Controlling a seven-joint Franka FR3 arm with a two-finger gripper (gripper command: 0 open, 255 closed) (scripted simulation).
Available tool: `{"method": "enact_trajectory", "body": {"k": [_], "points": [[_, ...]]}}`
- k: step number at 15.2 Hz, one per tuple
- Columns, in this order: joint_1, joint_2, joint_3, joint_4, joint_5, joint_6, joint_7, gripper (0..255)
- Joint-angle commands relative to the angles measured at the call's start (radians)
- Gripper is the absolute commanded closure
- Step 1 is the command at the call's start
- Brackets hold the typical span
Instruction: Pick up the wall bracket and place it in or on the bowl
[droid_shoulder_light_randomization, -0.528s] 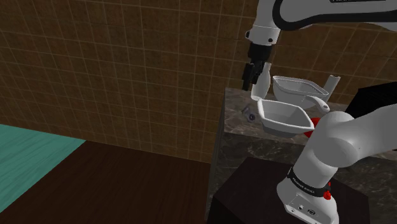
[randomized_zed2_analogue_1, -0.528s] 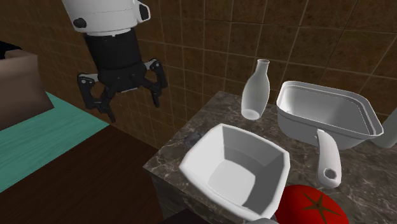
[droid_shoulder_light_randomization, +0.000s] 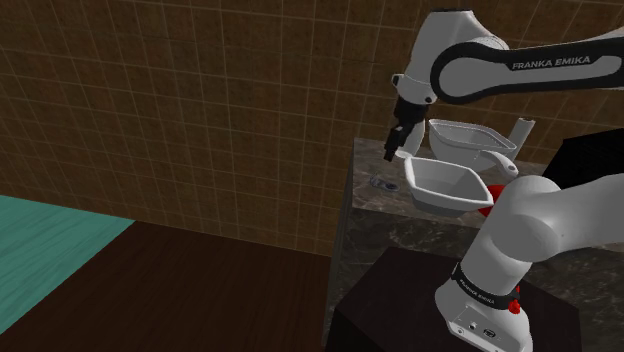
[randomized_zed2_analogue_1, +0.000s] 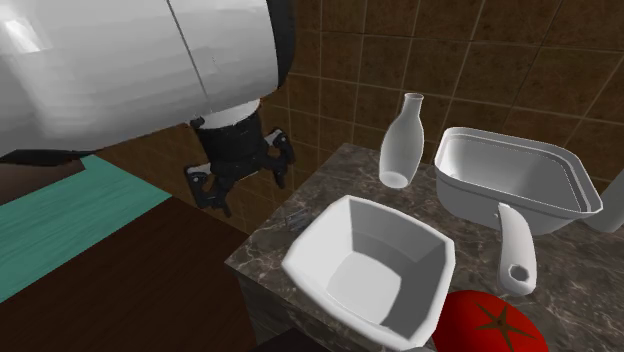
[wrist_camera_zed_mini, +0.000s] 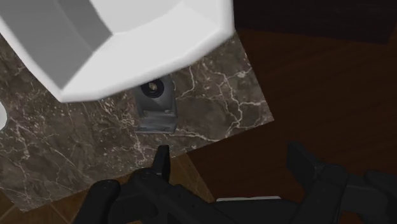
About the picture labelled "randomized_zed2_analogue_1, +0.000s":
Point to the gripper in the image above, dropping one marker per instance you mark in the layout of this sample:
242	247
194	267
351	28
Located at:
234	146

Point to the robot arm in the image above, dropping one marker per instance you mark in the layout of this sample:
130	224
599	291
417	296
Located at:
112	63

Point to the dark marble counter cabinet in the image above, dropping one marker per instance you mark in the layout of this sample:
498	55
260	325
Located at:
341	175

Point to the white bottle vase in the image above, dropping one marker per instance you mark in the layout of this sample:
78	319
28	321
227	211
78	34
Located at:
400	146

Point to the white square bowl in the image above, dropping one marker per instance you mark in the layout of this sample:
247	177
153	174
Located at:
365	282

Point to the teal rug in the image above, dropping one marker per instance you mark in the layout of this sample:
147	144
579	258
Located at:
63	219

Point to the red tomato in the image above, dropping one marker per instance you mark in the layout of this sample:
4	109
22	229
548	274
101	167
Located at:
468	326

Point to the grey rounded container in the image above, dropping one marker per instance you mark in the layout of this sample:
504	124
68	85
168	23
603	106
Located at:
609	204

